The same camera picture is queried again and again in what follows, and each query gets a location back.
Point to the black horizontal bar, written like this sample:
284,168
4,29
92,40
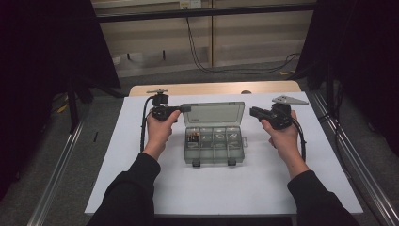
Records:
204,12

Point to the dark round table fitting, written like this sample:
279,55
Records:
246,92

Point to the white wall socket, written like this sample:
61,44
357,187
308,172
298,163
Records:
190,3

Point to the black metal stand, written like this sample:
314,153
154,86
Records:
73,106

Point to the small black floor item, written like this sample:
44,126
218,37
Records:
95,137

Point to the yellow floor item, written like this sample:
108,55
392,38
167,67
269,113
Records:
62,108

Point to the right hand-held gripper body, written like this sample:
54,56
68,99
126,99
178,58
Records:
280,116

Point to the person's left hand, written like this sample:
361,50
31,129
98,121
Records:
160,135

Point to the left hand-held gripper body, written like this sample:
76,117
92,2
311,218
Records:
160,109

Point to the wooden table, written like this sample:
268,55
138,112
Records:
204,88

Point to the grey plastic compartment box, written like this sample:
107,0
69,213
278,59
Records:
216,150

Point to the dark curtain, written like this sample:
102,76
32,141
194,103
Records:
37,62
360,47

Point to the white table sheet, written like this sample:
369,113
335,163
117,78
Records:
219,188

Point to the person's right hand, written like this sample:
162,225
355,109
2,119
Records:
287,144

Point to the aluminium rail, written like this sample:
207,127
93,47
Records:
354,150
56,175

